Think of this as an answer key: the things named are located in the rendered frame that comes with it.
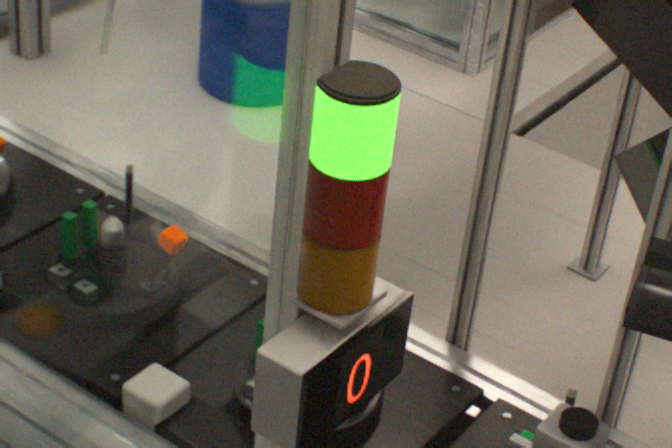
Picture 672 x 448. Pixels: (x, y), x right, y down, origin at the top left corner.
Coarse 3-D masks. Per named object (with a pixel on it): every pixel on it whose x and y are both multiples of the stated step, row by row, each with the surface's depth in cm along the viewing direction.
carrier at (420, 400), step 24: (408, 360) 129; (408, 384) 126; (432, 384) 126; (456, 384) 126; (360, 408) 119; (384, 408) 122; (408, 408) 123; (432, 408) 123; (456, 408) 123; (336, 432) 117; (360, 432) 119; (384, 432) 120; (408, 432) 120; (432, 432) 120
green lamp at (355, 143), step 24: (336, 120) 78; (360, 120) 78; (384, 120) 78; (312, 144) 81; (336, 144) 79; (360, 144) 79; (384, 144) 80; (336, 168) 80; (360, 168) 80; (384, 168) 81
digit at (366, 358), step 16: (368, 336) 88; (352, 352) 87; (368, 352) 89; (352, 368) 88; (368, 368) 90; (352, 384) 89; (368, 384) 91; (336, 400) 88; (352, 400) 90; (336, 416) 89
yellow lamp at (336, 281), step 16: (304, 240) 84; (304, 256) 85; (320, 256) 83; (336, 256) 83; (352, 256) 83; (368, 256) 84; (304, 272) 85; (320, 272) 84; (336, 272) 84; (352, 272) 84; (368, 272) 85; (304, 288) 86; (320, 288) 85; (336, 288) 84; (352, 288) 85; (368, 288) 86; (320, 304) 85; (336, 304) 85; (352, 304) 85; (368, 304) 87
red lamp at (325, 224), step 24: (312, 168) 81; (312, 192) 82; (336, 192) 81; (360, 192) 81; (384, 192) 82; (312, 216) 83; (336, 216) 81; (360, 216) 82; (336, 240) 82; (360, 240) 83
